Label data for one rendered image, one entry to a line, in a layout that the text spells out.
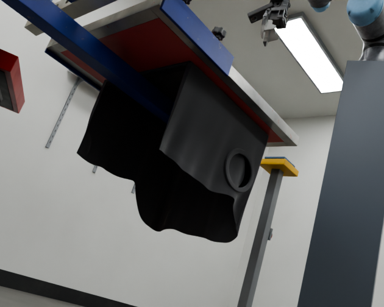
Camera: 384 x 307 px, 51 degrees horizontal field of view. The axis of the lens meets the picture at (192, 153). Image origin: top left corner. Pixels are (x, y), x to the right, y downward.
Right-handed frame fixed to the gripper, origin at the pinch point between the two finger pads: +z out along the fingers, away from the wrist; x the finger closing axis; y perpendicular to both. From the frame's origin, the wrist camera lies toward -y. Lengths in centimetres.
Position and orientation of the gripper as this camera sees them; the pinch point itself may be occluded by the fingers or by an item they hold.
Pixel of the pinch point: (262, 39)
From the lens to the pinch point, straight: 175.6
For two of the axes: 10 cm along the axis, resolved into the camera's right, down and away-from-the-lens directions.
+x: 3.7, 4.2, 8.3
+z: -2.9, 9.0, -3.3
